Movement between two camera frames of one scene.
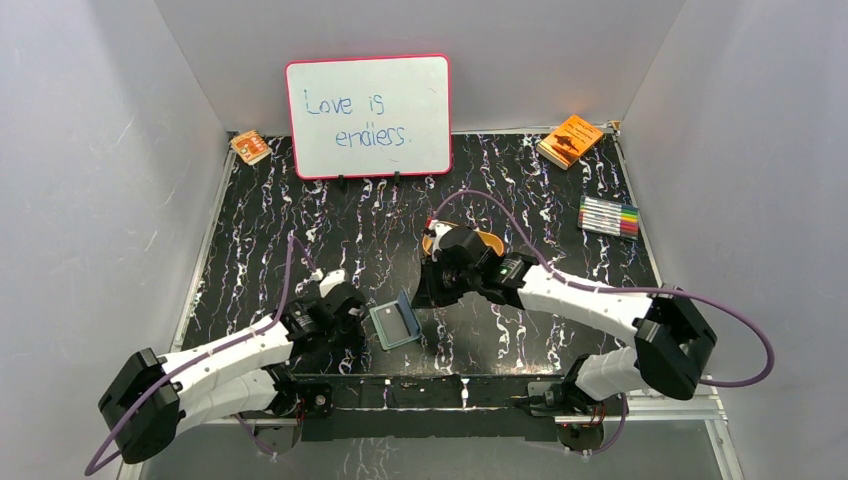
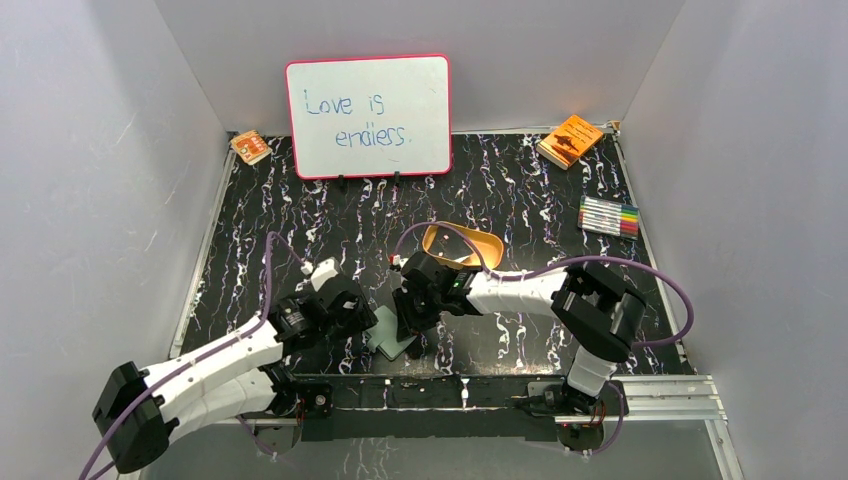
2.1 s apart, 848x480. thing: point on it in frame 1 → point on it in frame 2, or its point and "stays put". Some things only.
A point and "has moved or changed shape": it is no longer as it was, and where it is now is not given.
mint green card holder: x=395 y=322 has moved or changed shape
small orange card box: x=251 y=146 stays put
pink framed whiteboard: x=370 y=117 stays put
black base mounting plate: x=430 y=408 stays put
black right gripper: x=428 y=293 → x=407 y=323
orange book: x=565 y=144 stays put
